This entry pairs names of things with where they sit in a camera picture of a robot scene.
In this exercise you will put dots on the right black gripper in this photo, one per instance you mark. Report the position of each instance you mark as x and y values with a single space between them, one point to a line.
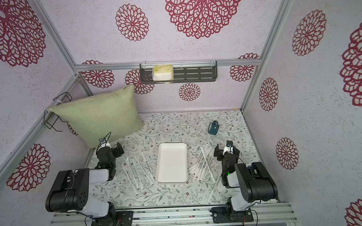
223 155

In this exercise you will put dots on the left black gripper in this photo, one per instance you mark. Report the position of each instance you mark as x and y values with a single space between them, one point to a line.
117 150

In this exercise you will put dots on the straw diagonal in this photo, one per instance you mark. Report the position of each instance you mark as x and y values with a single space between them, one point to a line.
206 168

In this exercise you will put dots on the white storage tray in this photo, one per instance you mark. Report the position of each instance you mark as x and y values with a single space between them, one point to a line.
172 167

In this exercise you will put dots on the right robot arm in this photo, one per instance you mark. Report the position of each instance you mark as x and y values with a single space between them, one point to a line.
253 180

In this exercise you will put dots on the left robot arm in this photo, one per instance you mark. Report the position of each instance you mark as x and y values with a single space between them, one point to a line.
70 190

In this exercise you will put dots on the yellow white sponge box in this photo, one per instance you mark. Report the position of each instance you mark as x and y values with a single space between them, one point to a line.
163 73

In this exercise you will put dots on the teal alarm clock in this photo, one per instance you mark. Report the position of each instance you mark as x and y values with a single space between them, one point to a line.
213 127

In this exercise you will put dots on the wrapped straw right bundle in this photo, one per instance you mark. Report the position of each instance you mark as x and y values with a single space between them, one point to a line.
195 170

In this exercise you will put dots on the green cushion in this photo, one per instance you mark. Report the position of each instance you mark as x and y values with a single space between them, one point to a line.
94 117

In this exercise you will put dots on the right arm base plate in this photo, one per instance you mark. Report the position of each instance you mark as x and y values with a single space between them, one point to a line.
228 215

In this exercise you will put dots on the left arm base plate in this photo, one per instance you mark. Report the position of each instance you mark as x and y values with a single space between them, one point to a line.
120 218

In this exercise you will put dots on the black wire wall rack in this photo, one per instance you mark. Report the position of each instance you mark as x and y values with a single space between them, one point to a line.
50 118

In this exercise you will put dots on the dark wall shelf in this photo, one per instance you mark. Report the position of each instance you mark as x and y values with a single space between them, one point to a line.
191 74

